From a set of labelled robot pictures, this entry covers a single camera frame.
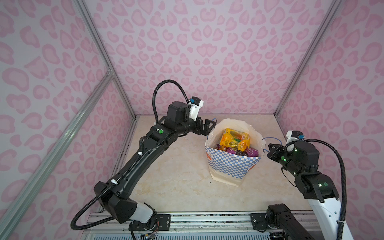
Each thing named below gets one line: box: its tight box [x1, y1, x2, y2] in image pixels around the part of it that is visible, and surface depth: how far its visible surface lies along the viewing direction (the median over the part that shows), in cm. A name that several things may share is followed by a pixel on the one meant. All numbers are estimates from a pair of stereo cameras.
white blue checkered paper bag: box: [205, 118, 266, 187], surface depth 78 cm
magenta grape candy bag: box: [226, 147, 259, 157], surface depth 80 cm
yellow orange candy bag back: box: [219, 128, 251, 152], surface depth 82 cm
